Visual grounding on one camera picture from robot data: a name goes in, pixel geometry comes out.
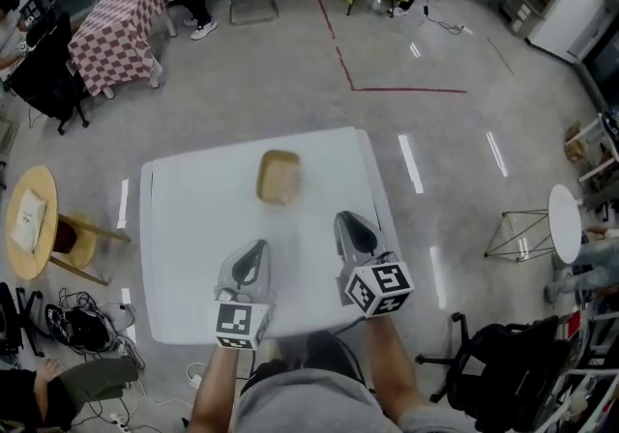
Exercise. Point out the red floor tape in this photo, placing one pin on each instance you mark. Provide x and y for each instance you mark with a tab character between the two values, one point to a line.
353	85

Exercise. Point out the round white side table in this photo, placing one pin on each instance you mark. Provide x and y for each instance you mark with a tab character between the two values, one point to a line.
565	223

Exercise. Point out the black office chair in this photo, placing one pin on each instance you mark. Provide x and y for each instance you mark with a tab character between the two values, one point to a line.
46	73
508	368

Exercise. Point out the round wooden table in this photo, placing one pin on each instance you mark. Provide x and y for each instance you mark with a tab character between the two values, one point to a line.
19	257

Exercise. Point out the white power adapter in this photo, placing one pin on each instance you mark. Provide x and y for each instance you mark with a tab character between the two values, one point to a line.
194	375

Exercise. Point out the person's black trousers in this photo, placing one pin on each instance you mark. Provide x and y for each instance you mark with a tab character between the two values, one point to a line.
319	354

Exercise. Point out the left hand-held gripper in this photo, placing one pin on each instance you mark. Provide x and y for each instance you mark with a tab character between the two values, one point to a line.
237	320

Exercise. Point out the white metal rack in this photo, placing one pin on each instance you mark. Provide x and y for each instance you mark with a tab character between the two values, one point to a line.
599	146

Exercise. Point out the white cushion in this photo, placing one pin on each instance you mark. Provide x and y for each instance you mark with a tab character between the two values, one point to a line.
28	221

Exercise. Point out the person's grey shirt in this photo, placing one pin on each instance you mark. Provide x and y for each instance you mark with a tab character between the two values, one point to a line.
314	404

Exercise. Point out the person's right forearm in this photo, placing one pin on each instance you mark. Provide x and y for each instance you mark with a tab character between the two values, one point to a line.
394	363

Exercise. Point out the wooden stool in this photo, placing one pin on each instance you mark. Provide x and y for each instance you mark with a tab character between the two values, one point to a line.
82	240

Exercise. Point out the cardboard box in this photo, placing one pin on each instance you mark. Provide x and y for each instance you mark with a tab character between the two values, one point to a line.
575	143

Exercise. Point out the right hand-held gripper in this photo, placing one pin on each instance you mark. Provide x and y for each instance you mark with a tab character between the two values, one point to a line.
379	288

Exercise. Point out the person's left forearm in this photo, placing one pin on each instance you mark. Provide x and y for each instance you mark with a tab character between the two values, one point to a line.
217	387

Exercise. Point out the checkered cloth table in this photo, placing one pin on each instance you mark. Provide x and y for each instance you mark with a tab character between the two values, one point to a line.
116	39

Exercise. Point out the white power strip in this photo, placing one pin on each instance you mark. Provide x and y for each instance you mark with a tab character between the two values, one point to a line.
120	421

